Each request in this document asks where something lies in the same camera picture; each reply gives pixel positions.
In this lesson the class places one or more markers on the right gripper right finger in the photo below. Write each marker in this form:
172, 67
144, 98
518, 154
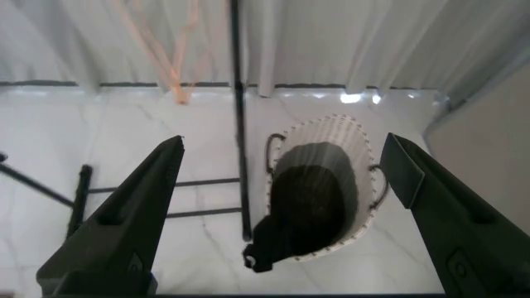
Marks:
463, 223

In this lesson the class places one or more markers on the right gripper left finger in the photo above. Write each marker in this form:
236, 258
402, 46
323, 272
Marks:
116, 232

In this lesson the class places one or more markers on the white laundry basket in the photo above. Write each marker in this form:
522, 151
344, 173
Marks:
343, 132

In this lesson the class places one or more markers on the black clothes rack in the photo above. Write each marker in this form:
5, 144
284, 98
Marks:
240, 124

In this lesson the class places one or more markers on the black garment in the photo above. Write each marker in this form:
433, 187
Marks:
269, 244

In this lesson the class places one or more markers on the white curtain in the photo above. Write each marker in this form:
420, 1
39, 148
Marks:
331, 41

